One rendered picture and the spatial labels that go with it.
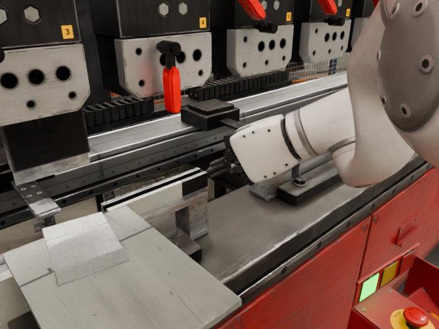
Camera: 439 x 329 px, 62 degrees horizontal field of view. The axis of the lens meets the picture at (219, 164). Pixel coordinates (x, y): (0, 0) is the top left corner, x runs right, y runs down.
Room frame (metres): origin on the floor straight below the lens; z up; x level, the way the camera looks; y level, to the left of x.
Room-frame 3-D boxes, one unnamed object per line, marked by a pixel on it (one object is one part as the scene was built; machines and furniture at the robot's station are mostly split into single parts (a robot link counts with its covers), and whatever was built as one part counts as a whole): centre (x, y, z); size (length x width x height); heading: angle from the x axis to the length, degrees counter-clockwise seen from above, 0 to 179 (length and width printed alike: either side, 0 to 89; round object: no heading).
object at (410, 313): (0.45, -0.34, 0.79); 0.04 x 0.04 x 0.04
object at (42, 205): (0.56, 0.35, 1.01); 0.26 x 0.12 x 0.05; 42
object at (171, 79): (0.50, 0.07, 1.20); 0.04 x 0.02 x 0.10; 42
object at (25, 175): (0.45, 0.23, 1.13); 0.10 x 0.02 x 0.10; 132
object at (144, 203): (0.53, 0.12, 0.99); 0.14 x 0.01 x 0.03; 132
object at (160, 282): (0.34, 0.13, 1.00); 0.26 x 0.18 x 0.01; 42
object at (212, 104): (0.89, -0.02, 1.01); 0.26 x 0.12 x 0.05; 42
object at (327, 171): (0.81, -0.26, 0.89); 0.30 x 0.05 x 0.03; 132
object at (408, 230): (1.01, -0.64, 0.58); 0.15 x 0.02 x 0.07; 132
